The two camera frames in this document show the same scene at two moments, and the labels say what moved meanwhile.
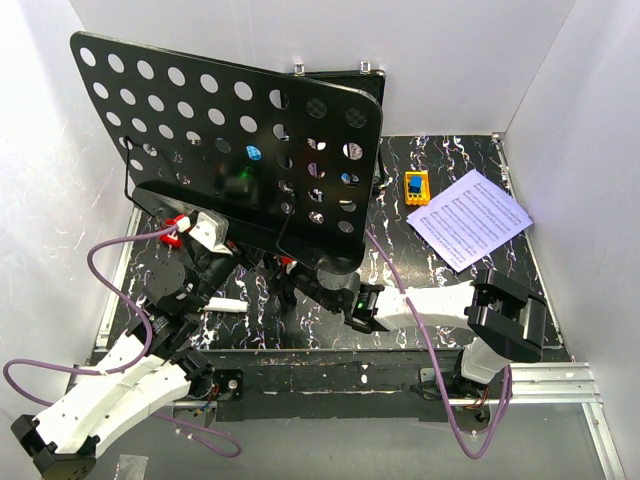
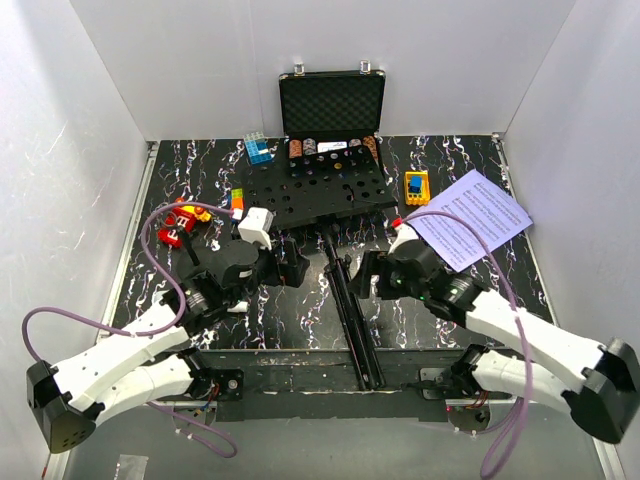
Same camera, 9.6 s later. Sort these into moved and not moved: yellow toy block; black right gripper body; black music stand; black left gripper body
Moved: black music stand; black left gripper body; black right gripper body
Not moved: yellow toy block
